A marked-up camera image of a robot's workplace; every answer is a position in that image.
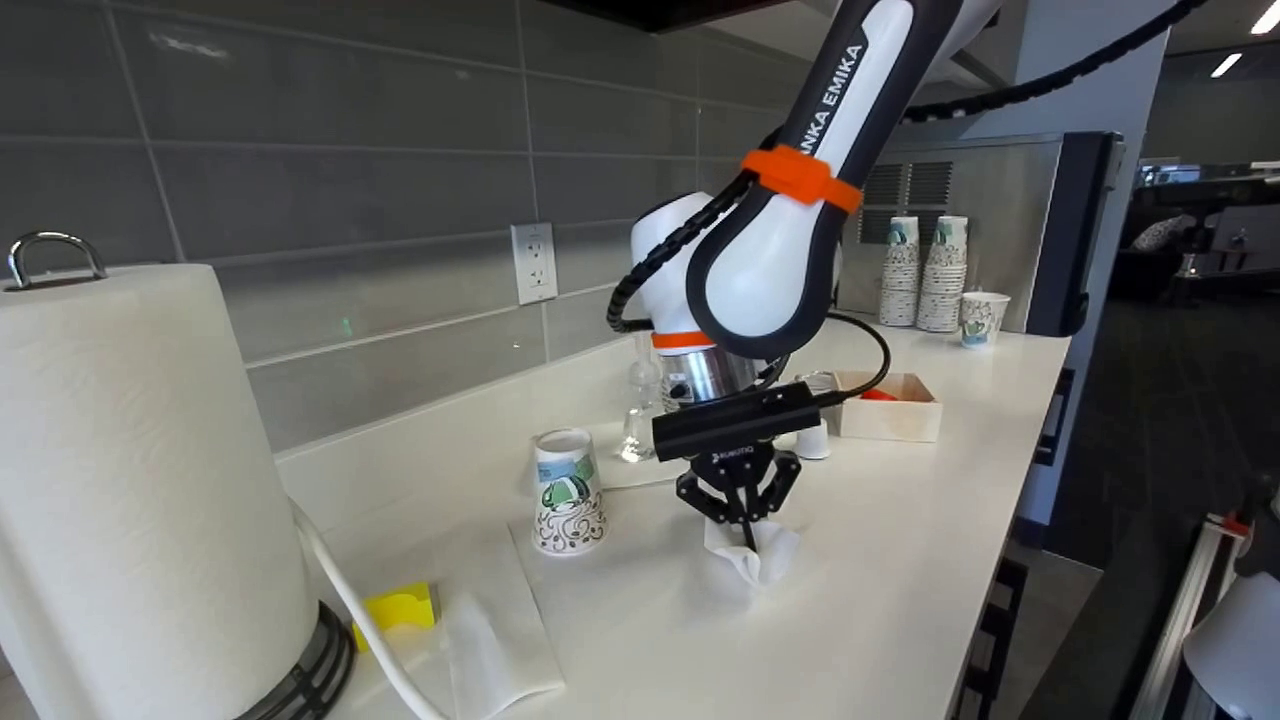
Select white paper towel roll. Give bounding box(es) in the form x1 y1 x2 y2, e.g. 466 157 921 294
0 260 323 720

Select upside-down patterned paper cup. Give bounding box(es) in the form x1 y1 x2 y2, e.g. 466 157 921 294
527 425 611 559

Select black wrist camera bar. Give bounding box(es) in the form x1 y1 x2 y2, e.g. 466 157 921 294
646 380 824 462

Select yellow sponge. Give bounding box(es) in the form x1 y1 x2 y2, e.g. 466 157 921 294
346 581 441 654

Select thin black camera cable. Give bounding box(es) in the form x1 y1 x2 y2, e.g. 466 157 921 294
804 307 895 402

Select black metal towel holder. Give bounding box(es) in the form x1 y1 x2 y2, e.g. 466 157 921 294
0 222 361 720

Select white paper napkin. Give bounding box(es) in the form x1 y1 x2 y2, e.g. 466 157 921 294
696 513 812 604

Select black corrugated cable conduit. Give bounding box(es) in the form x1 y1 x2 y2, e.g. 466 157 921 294
604 0 1213 339

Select orange cable clamp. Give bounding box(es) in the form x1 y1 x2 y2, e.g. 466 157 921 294
738 143 869 218

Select stack of paper cups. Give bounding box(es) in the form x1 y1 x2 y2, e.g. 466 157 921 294
877 211 922 333
912 211 973 339

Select single short paper cup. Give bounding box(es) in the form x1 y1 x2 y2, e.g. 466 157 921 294
957 287 1017 357

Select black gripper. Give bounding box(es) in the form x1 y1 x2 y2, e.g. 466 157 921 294
666 443 807 551

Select black slotted bracket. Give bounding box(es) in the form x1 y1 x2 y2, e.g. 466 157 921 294
947 554 1033 720

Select light wooden box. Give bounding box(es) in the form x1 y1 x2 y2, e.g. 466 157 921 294
831 367 942 448

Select white wall outlet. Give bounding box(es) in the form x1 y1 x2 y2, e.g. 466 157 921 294
502 218 563 312

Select silver metal stand leg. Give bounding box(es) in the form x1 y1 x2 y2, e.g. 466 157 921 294
1127 513 1250 720

